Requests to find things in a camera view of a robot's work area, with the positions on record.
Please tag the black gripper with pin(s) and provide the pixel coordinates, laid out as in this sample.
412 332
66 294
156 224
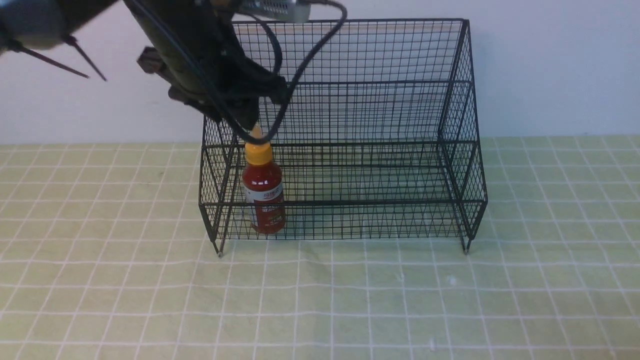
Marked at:
212 74

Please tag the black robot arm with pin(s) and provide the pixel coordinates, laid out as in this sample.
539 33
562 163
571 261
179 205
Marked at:
28 26

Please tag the green checkered tablecloth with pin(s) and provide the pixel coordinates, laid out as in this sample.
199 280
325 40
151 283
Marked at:
104 256

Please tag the red seasoning bottle yellow cap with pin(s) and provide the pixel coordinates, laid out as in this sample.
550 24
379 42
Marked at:
264 189

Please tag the black wire mesh shelf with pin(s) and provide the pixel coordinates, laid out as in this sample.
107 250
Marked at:
381 138

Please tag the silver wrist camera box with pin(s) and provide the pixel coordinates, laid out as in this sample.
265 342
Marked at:
289 11

